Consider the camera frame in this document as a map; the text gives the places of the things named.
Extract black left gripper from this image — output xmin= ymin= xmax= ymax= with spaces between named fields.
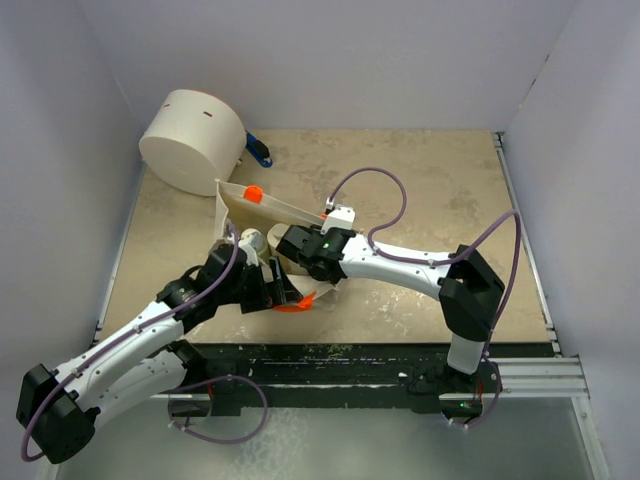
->
xmin=217 ymin=257 xmax=301 ymax=314

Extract canvas bag orange handles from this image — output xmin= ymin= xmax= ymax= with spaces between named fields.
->
xmin=214 ymin=180 xmax=339 ymax=312

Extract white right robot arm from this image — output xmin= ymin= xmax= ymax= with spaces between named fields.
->
xmin=276 ymin=225 xmax=505 ymax=391

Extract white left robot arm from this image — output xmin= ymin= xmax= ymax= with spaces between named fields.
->
xmin=16 ymin=244 xmax=304 ymax=464

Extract beige bottle beige cap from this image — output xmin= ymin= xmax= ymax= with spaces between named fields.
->
xmin=267 ymin=223 xmax=289 ymax=248

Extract green bottle white cap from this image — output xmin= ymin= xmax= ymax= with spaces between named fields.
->
xmin=241 ymin=228 xmax=265 ymax=250

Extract blue black tool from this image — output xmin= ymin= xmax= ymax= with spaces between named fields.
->
xmin=245 ymin=131 xmax=273 ymax=168

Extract large white cylindrical container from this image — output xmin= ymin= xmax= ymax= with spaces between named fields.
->
xmin=139 ymin=89 xmax=246 ymax=197

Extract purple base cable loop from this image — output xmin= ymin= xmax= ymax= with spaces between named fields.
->
xmin=167 ymin=372 xmax=270 ymax=444

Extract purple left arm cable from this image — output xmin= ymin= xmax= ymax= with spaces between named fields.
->
xmin=19 ymin=223 xmax=239 ymax=462

